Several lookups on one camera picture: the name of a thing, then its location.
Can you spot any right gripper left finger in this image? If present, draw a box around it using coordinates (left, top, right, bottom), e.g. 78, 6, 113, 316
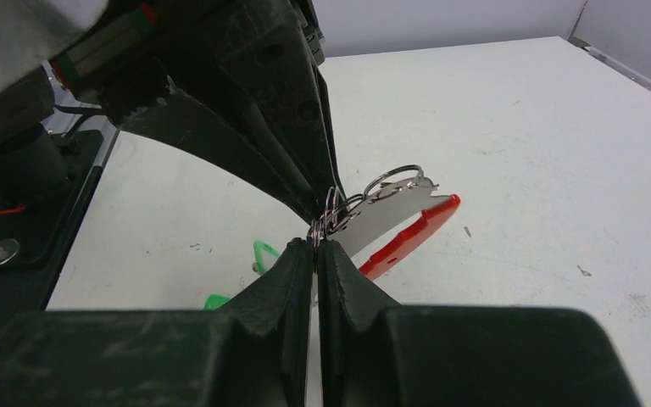
0, 238, 314, 406

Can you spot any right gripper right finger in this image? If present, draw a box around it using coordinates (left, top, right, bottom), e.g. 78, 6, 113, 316
317, 241, 640, 406

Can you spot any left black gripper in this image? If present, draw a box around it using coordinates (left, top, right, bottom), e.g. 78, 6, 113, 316
0, 0, 341, 223

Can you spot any green key tag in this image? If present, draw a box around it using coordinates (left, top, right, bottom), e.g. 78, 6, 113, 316
252, 240, 280, 276
203, 294, 231, 310

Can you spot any red-handled metal key holder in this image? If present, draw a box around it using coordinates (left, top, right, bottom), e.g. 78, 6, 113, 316
309, 164, 461, 281

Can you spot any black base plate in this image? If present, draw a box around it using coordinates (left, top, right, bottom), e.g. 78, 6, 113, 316
0, 125, 117, 330

